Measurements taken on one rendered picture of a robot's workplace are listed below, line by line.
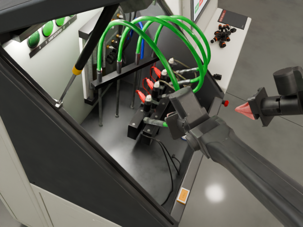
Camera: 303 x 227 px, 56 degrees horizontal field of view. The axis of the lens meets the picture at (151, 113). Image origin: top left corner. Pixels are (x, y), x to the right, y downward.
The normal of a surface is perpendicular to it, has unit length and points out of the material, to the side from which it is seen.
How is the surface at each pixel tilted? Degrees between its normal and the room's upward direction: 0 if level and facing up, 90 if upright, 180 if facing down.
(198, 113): 49
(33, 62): 90
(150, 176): 0
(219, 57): 0
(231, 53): 0
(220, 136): 41
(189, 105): 45
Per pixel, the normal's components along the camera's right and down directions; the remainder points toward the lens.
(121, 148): 0.11, -0.65
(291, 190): -0.45, -0.81
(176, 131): 0.24, 0.11
